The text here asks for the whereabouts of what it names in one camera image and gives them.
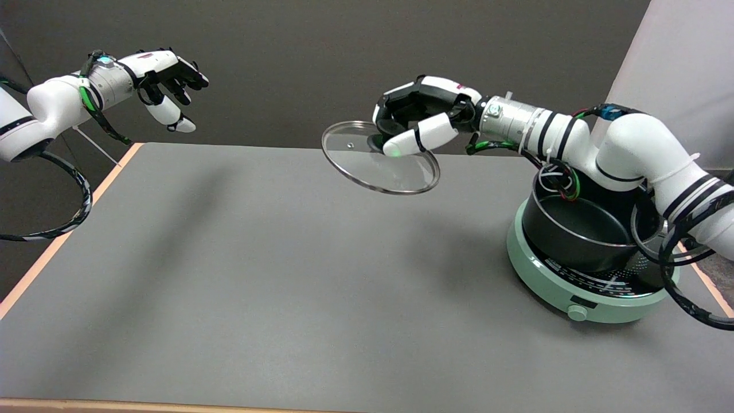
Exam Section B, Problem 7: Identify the black saucepan with handle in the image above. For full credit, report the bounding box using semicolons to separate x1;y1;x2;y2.
522;169;669;274

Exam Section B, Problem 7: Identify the glass pot lid black knob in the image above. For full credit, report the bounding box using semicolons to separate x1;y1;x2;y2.
321;120;441;196

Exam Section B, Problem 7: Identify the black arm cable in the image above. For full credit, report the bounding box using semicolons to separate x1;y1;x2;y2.
631;189;734;332
0;150;93;241

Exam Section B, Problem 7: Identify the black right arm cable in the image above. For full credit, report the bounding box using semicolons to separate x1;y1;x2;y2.
631;189;734;332

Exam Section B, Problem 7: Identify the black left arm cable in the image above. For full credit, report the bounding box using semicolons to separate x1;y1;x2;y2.
0;150;93;241

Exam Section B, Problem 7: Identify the green round induction cooker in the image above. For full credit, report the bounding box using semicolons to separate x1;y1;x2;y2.
506;198;681;324

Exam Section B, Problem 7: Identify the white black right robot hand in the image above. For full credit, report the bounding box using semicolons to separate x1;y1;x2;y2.
372;75;485;158

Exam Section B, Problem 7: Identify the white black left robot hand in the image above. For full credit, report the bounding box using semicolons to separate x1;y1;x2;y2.
133;49;210;134

